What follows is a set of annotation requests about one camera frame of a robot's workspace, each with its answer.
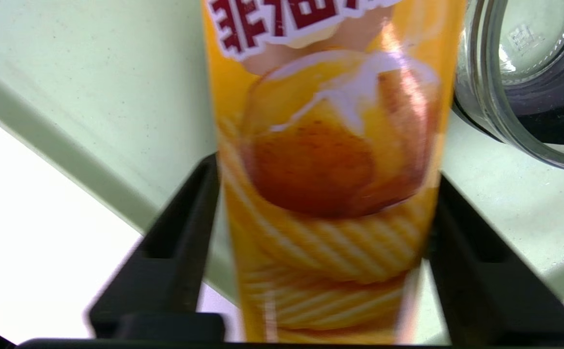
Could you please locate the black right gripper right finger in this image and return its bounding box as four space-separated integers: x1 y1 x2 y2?
426 174 564 348

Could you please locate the small glass jar black base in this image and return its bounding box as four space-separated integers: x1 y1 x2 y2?
453 0 564 174

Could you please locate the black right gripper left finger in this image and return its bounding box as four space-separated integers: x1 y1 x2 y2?
88 153 225 340

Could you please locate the yellow potato chips box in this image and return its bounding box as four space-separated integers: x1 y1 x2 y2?
201 0 467 346

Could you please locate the light green plastic tray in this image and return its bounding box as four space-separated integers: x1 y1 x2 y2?
0 0 564 311

